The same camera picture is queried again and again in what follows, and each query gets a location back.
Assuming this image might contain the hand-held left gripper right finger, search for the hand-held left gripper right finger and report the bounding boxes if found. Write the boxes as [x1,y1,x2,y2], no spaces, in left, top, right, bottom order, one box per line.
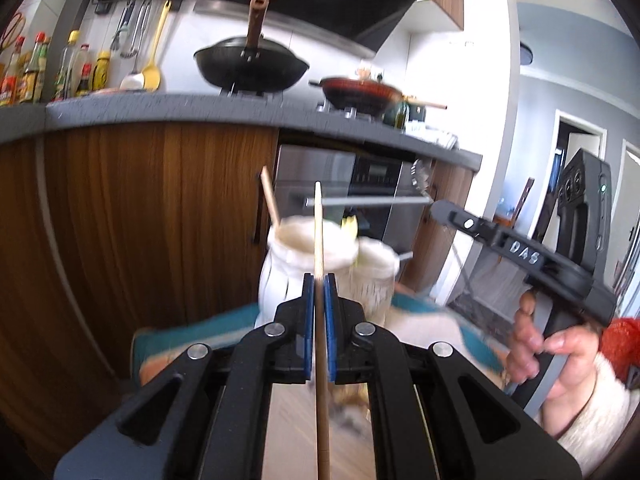
[322,272,583,480]

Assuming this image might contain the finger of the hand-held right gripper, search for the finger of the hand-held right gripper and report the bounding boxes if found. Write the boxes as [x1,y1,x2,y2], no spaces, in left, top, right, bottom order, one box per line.
[431,200,557,274]

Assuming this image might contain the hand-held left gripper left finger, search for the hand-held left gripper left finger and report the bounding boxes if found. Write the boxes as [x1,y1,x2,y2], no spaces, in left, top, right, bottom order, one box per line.
[54,272,317,480]

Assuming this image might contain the white vase with black lines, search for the white vase with black lines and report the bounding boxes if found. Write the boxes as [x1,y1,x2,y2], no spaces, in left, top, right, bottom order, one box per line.
[257,216,360,328]

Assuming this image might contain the white utensil cup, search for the white utensil cup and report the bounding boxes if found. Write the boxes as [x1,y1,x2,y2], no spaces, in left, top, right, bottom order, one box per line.
[350,236,401,331]

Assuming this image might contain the pale wooden chopstick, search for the pale wooden chopstick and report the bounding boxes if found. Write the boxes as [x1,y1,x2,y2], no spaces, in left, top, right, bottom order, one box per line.
[313,181,331,480]

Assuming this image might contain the person's right forearm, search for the person's right forearm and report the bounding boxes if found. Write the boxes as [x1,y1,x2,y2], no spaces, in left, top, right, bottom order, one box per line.
[540,355,638,466]

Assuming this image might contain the person's right hand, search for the person's right hand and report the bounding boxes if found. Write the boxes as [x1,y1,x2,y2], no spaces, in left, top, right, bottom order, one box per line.
[507,290,608,426]

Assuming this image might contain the narrow wooden cabinet panel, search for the narrow wooden cabinet panel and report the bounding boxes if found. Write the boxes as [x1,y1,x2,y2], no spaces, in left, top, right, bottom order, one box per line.
[400,157,476,296]

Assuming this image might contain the wooden chair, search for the wooden chair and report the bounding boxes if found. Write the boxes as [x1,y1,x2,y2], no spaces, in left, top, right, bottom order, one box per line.
[492,177,536,241]

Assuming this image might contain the red knitted fabric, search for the red knitted fabric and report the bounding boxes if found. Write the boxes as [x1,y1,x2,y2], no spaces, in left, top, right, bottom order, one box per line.
[600,317,640,381]

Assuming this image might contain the white kitchen container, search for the white kitchen container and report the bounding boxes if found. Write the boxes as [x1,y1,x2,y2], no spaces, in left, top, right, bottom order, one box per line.
[405,122,458,150]

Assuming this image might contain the teal patterned mat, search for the teal patterned mat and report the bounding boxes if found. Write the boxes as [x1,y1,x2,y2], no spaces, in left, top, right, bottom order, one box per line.
[131,292,506,396]

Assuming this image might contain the stainless steel oven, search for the stainless steel oven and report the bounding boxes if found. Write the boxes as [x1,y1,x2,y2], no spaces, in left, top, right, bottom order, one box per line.
[274,144,436,261]

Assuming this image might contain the green glass bottle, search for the green glass bottle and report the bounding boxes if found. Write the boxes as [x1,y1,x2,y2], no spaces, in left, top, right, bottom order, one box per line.
[382,101,411,130]

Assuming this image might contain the red frying pan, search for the red frying pan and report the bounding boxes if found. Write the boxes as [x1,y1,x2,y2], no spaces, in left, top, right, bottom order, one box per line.
[309,76,447,116]

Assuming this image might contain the gas stove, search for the gas stove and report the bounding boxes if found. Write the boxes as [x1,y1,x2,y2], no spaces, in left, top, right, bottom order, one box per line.
[220,85,386,122]

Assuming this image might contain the wooden base cabinet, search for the wooden base cabinet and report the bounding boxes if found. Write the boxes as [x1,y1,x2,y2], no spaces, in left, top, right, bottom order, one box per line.
[0,122,281,441]

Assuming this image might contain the grey speckled countertop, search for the grey speckled countertop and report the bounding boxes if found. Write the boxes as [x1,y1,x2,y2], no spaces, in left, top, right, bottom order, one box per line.
[0,91,483,171]

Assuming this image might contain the yellow spatula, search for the yellow spatula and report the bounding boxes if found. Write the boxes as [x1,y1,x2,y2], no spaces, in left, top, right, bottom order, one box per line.
[142,2,172,92]

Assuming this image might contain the yellow bottle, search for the yellow bottle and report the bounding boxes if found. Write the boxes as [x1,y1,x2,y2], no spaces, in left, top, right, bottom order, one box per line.
[92,50,112,92]

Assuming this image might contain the small dark sauce bottle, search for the small dark sauce bottle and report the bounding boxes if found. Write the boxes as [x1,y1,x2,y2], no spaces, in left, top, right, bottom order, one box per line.
[76,62,94,97]

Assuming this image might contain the silver skimmer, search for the silver skimmer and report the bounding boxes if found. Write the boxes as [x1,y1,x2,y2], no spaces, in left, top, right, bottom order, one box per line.
[120,2,152,58]

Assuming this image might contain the clear bottle with red cap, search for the clear bottle with red cap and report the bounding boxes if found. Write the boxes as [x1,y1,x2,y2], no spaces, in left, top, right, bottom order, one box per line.
[70,43,94,97]

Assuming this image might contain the yellow-cap oil bottle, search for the yellow-cap oil bottle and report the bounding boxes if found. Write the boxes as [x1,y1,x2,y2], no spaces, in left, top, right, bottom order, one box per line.
[52,30,81,102]

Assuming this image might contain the dark soy sauce bottle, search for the dark soy sauce bottle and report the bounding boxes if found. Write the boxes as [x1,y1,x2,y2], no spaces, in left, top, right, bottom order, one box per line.
[17,32,47,104]

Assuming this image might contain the green-label sauce bottle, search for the green-label sauce bottle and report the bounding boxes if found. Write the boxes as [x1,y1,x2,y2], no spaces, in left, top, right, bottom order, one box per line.
[39,35,52,102]

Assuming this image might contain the red-label sauce bottle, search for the red-label sauce bottle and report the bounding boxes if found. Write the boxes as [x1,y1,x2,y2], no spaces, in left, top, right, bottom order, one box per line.
[0,35,26,107]

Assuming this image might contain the black wok with wooden handle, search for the black wok with wooden handle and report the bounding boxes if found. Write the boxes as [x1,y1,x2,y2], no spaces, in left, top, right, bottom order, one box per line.
[193,0,311,96]

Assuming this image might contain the grey-handled whisk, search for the grey-handled whisk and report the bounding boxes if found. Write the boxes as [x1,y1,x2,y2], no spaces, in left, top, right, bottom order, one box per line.
[109,2,136,52]

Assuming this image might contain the orange-handled scissors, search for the orange-handled scissors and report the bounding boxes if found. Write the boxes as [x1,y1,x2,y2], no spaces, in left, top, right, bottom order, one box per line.
[0,11,25,51]

